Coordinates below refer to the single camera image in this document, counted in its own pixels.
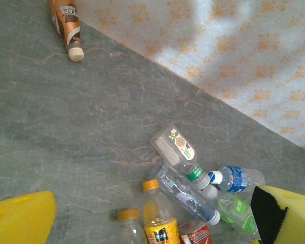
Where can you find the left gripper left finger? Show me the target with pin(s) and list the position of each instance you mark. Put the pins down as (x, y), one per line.
(17, 221)

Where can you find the yellow label juice bottle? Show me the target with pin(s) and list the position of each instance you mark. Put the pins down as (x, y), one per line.
(157, 216)

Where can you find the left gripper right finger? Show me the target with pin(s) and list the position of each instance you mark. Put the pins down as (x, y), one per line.
(297, 218)

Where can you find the clear bottle blue label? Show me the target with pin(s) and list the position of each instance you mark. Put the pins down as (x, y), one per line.
(236, 179)

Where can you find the small bottle orange label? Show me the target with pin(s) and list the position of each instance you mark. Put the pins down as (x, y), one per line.
(129, 226)

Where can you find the clear bottle green lime label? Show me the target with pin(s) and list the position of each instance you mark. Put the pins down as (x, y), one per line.
(237, 213)

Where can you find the red label tea bottle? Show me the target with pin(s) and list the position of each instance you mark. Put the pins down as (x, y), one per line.
(195, 233)

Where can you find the slim clear bottle white cap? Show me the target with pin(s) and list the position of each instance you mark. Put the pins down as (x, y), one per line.
(183, 195)

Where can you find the brown coffee bottle cream cap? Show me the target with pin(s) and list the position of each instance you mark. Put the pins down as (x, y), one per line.
(67, 25)

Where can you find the clear bottle beige label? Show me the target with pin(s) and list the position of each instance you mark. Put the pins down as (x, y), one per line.
(175, 147)

